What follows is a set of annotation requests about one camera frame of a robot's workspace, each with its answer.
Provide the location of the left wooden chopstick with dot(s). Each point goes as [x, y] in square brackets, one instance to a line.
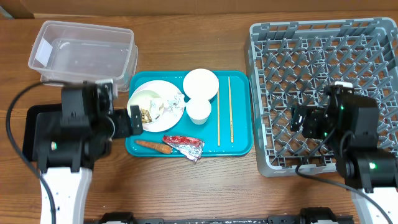
[218, 117]

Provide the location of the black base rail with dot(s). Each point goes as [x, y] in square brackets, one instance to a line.
[310, 215]

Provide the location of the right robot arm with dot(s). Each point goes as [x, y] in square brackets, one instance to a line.
[347, 125]

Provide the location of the teal serving tray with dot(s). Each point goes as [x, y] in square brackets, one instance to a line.
[207, 132]

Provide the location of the black tray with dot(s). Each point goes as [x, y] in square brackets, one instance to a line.
[30, 124]

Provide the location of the large white bowl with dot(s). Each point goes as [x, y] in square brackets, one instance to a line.
[200, 83]

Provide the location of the grey dishwasher rack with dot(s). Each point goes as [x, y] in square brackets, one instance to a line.
[292, 62]

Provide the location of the right wooden chopstick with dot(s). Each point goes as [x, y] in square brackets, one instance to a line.
[230, 111]

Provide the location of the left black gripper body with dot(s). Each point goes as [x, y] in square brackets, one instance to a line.
[121, 129]

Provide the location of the orange carrot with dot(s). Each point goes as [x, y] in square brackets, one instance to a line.
[160, 147]

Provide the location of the small white bowl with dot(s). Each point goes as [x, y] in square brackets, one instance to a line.
[142, 99]

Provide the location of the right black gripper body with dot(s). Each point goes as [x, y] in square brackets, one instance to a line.
[314, 126]

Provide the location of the clear plastic bin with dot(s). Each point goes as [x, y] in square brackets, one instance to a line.
[76, 52]

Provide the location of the white round plate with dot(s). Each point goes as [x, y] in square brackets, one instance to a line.
[170, 117]

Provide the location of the foil ball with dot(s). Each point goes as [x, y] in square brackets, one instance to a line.
[176, 101]

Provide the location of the red foil snack wrapper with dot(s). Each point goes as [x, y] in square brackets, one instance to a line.
[191, 148]

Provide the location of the food scraps peanuts rice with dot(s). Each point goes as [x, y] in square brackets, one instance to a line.
[153, 111]

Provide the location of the white cup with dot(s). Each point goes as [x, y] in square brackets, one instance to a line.
[198, 110]

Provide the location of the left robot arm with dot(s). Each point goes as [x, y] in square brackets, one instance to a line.
[69, 140]

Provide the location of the wooden chopstick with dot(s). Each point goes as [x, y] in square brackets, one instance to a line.
[230, 111]
[218, 117]

